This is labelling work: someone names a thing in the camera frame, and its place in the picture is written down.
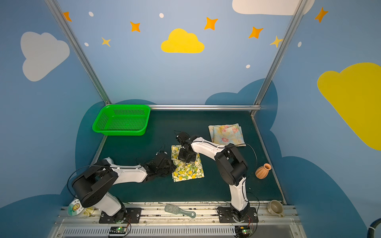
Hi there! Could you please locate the green lemon print skirt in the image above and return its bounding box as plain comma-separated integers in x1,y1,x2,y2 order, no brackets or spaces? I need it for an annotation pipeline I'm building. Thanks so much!
171,145,204,182

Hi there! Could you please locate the pastel floral skirt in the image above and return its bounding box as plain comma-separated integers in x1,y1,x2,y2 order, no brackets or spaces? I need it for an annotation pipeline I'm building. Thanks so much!
208,124,246,147

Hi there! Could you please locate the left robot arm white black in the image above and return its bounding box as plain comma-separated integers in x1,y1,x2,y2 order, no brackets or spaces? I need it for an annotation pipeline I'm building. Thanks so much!
71,153,176,221

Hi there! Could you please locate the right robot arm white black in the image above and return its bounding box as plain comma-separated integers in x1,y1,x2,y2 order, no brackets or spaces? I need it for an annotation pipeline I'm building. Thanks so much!
176,132,250,222

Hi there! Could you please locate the green hair brush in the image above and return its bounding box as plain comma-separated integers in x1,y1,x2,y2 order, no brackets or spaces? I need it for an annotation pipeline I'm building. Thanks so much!
164,204,196,219

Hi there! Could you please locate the green plastic basket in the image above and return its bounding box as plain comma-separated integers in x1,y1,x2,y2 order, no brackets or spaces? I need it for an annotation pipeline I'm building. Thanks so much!
92,105,151,136

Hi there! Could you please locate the terracotta ribbed vase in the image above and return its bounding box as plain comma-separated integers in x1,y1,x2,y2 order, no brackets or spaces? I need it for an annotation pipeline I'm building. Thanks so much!
255,163,272,179

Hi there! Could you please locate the left controller circuit board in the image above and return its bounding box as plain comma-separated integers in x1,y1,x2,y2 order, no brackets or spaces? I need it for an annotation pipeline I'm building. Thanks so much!
108,226,128,238

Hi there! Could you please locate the controller circuit board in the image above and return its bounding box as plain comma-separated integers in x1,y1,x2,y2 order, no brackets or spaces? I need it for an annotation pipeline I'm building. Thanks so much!
235,226,252,238
108,226,128,238

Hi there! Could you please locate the round clear jar green lid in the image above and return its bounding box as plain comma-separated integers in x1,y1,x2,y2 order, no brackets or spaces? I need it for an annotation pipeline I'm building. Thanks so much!
67,199,95,218

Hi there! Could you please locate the right controller circuit board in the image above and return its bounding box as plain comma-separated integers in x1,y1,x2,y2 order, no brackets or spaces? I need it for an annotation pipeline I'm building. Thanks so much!
235,226,252,238

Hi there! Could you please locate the beige ceramic cup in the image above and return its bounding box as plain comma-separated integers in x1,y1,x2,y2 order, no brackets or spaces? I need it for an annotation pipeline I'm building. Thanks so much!
267,200,285,217

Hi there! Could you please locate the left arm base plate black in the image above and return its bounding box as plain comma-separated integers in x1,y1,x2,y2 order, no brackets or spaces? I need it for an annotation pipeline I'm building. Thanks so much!
99,208,142,224

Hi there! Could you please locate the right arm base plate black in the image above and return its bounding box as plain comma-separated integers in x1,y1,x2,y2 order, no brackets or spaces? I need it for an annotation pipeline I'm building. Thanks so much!
217,206,259,223

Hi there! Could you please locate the aluminium rail base frame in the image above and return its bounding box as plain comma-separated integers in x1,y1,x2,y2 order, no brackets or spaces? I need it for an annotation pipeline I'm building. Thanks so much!
48,201,307,238

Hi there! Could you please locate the black hose at corner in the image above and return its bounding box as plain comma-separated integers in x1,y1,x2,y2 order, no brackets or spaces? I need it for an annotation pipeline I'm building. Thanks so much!
367,218,381,238

